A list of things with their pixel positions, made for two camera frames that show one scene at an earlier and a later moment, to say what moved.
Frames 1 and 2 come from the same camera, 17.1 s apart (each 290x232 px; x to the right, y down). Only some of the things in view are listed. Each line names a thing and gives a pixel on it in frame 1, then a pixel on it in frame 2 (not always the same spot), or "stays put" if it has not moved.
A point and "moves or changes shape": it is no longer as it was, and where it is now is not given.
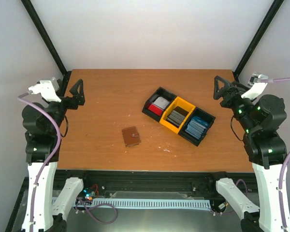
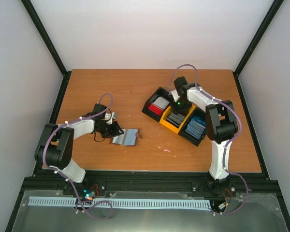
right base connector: x=222 y=206 stays put
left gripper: x=74 y=103 to x=115 y=131
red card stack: x=155 y=109 stays put
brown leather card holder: x=131 y=136 moves or changes shape
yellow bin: x=181 y=103 stays put
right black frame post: x=258 y=38 stays put
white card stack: x=161 y=102 stays put
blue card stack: x=196 y=127 stays put
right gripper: x=234 y=90 to x=176 y=110
